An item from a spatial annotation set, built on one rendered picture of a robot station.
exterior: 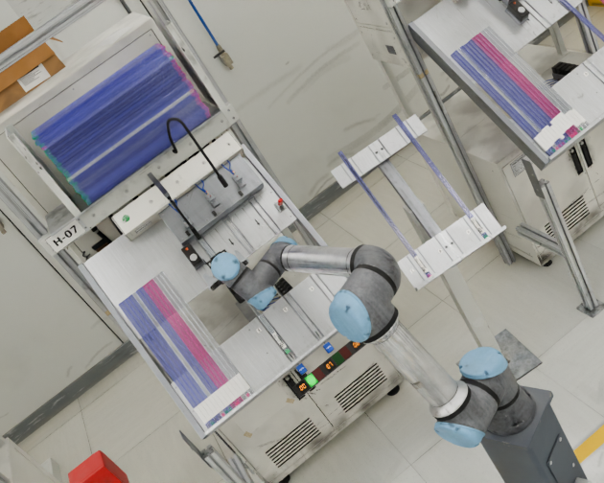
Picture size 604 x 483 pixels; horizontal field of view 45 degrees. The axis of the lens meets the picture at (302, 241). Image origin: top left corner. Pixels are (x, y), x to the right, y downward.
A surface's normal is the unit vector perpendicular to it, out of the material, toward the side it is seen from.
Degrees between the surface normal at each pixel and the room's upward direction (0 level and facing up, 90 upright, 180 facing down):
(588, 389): 0
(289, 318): 46
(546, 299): 0
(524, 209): 90
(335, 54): 90
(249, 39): 90
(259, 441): 90
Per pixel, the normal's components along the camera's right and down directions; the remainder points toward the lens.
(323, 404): 0.40, 0.33
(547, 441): 0.71, 0.02
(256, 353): -0.04, -0.25
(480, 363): -0.40, -0.80
